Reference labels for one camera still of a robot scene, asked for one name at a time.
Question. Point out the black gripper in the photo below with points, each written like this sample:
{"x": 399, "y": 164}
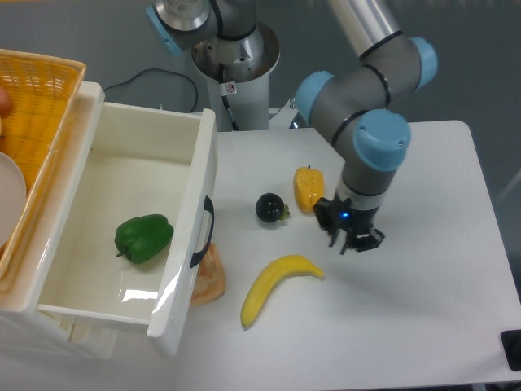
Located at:
{"x": 335, "y": 215}

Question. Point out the white top drawer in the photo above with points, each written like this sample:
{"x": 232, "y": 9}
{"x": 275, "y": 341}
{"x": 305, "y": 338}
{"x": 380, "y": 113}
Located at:
{"x": 141, "y": 161}

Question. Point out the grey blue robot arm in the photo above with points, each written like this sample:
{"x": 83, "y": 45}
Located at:
{"x": 351, "y": 113}

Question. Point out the white drawer cabinet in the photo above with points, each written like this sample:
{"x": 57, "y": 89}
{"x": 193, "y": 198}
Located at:
{"x": 23, "y": 325}

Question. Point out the yellow bell pepper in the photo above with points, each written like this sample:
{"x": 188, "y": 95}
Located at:
{"x": 309, "y": 187}

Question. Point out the yellow banana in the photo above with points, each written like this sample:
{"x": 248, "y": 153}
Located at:
{"x": 269, "y": 278}

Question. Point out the toasted bread slice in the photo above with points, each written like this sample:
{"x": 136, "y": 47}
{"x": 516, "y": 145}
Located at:
{"x": 210, "y": 279}

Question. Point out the black corner object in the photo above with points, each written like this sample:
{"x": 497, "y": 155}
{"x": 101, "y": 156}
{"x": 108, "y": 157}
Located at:
{"x": 511, "y": 341}

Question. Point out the green bell pepper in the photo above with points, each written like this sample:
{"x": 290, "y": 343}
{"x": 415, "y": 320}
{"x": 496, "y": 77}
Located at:
{"x": 139, "y": 239}

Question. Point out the orange wicker basket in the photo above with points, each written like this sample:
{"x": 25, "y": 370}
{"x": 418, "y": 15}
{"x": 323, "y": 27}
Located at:
{"x": 43, "y": 89}

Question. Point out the white plate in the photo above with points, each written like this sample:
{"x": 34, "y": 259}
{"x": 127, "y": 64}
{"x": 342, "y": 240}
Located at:
{"x": 13, "y": 196}

